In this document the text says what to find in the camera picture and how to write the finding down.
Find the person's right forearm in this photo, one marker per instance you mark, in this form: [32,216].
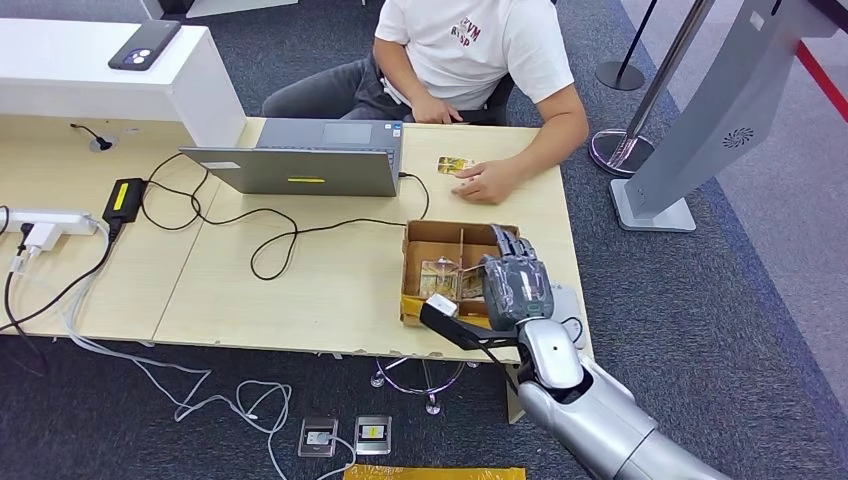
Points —
[392,73]

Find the grey kiosk stand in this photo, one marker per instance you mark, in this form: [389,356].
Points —
[719,119]

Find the desk grommet with black plug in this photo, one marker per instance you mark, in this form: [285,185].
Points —
[102,142]

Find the white card reader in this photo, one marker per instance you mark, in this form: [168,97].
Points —
[566,305]

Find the floor socket with yellow label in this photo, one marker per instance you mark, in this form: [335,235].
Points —
[373,435]

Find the black smartphone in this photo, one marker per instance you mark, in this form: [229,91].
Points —
[144,45]

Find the cardboard organizer box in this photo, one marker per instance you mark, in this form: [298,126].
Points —
[430,242]

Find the white raised counter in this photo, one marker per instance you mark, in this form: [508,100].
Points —
[86,78]

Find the red barrier belt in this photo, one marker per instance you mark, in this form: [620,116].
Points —
[823,81]

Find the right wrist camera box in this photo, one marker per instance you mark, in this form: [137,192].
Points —
[464,334]

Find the person's left hand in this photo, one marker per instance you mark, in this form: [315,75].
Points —
[490,182]

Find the chrome stanchion post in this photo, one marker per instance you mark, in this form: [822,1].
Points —
[619,154]

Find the grey laptop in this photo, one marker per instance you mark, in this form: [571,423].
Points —
[301,172]

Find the floor socket with plug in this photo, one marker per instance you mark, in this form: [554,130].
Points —
[318,436]

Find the wooden desk leg panel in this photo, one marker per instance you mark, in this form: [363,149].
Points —
[513,404]

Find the black laptop power adapter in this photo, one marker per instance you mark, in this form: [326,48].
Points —
[123,200]

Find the white power strip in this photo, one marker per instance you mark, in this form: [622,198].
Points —
[48,220]

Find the person's right hand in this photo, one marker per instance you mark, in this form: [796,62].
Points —
[429,109]

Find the ID card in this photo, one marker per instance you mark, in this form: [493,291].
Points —
[450,166]

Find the black stanchion post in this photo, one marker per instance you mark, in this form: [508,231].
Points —
[619,76]

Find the chrome stool base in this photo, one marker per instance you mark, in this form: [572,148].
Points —
[433,408]

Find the white charger plug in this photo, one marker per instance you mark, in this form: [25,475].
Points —
[43,238]

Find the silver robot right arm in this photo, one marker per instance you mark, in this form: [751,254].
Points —
[596,424]

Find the wrapped room key card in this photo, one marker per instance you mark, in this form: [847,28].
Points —
[438,279]

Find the black office chair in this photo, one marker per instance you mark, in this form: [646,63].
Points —
[497,99]

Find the white furniture base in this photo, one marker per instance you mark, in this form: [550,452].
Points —
[225,6]

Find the person's left forearm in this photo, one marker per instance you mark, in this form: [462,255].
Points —
[555,142]

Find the person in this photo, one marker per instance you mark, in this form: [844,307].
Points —
[464,60]

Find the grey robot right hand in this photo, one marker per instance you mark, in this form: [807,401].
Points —
[520,291]

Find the yellow tape sheet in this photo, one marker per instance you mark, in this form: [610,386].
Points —
[434,473]

